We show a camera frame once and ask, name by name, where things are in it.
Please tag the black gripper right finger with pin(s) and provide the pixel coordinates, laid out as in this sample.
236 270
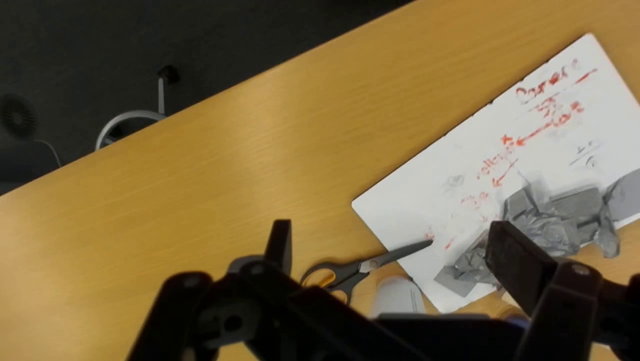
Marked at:
573 308

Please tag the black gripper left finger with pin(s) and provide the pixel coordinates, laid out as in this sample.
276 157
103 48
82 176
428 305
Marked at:
266 313

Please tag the grey crumpled cloth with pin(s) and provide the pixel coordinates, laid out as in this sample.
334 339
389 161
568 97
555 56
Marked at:
561 212

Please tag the chair base with footring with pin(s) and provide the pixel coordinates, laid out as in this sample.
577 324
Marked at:
163 87

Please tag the round floor outlet cover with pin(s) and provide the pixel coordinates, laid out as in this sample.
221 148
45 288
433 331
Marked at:
16 116

